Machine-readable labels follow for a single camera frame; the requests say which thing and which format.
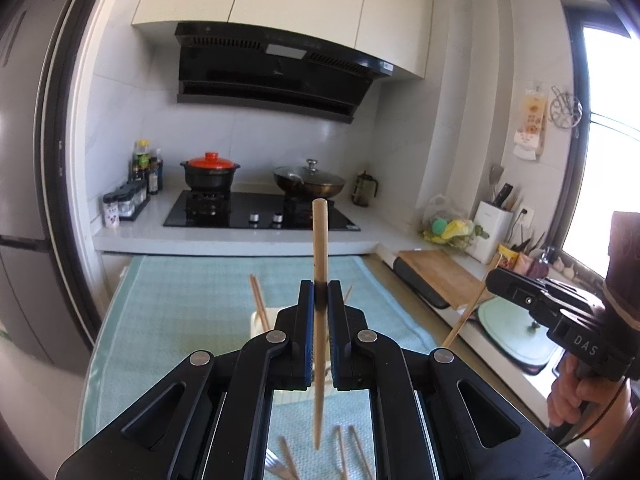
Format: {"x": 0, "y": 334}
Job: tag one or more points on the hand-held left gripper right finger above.
{"x": 334, "y": 355}

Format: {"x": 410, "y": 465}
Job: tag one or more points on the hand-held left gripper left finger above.
{"x": 309, "y": 355}

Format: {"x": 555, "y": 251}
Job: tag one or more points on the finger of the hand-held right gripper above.
{"x": 515, "y": 287}

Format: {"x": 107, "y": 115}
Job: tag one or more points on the long wooden chopstick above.
{"x": 347, "y": 294}
{"x": 320, "y": 240}
{"x": 467, "y": 307}
{"x": 259, "y": 300}

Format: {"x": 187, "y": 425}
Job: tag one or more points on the cream plastic utensil holder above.
{"x": 257, "y": 327}

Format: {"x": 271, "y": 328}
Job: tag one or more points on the group of wooden chopsticks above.
{"x": 342, "y": 452}

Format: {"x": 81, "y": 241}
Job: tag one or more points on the person's right forearm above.
{"x": 617, "y": 425}

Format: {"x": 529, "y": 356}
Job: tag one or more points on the person's right hand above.
{"x": 570, "y": 390}

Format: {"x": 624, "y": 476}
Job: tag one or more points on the yellow packet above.
{"x": 507, "y": 256}

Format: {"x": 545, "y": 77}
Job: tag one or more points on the pink soap bottle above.
{"x": 540, "y": 265}

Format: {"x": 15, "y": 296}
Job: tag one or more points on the green cutting board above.
{"x": 515, "y": 335}

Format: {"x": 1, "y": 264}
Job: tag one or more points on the white knife block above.
{"x": 492, "y": 235}

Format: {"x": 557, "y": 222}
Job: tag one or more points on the wooden cutting board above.
{"x": 445, "y": 275}

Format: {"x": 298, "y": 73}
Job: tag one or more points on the dark brown garment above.
{"x": 625, "y": 260}

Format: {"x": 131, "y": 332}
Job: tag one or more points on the black tray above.
{"x": 417, "y": 285}

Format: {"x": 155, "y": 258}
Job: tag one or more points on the metal fork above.
{"x": 274, "y": 466}

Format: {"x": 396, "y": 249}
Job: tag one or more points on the light blue mat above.
{"x": 175, "y": 310}

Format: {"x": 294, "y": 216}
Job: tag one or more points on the black gas cooktop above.
{"x": 225, "y": 215}

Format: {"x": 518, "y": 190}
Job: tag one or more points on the hanging printed towel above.
{"x": 531, "y": 125}

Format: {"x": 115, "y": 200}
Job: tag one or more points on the dark wok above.
{"x": 320, "y": 191}

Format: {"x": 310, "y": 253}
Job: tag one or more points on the glass french press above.
{"x": 365, "y": 190}

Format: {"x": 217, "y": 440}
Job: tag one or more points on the window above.
{"x": 605, "y": 135}

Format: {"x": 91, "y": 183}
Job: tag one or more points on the glass wok lid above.
{"x": 310, "y": 172}

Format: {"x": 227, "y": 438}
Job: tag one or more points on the black clay pot red lid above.
{"x": 210, "y": 175}

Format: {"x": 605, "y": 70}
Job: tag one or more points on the dark sauce bottle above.
{"x": 155, "y": 177}

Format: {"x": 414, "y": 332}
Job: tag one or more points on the white label jar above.
{"x": 111, "y": 212}

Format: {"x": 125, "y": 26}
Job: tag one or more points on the yellow cap bottle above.
{"x": 142, "y": 162}

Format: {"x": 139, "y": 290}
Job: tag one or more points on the black range hood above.
{"x": 260, "y": 75}

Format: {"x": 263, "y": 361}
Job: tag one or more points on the grey refrigerator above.
{"x": 25, "y": 160}

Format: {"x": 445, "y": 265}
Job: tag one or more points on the wall socket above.
{"x": 524, "y": 215}

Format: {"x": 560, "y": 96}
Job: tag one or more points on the white wall cabinets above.
{"x": 300, "y": 5}

